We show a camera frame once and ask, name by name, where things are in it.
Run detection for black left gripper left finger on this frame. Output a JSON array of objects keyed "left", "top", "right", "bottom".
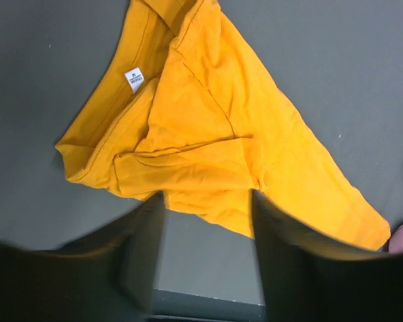
[{"left": 0, "top": 192, "right": 165, "bottom": 321}]

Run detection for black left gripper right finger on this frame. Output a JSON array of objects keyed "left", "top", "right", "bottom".
[{"left": 251, "top": 190, "right": 403, "bottom": 321}]

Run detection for orange t shirt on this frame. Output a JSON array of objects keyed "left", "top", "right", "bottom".
[{"left": 56, "top": 1, "right": 390, "bottom": 250}]

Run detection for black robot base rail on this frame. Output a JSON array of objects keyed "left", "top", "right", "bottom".
[{"left": 148, "top": 290, "right": 266, "bottom": 322}]

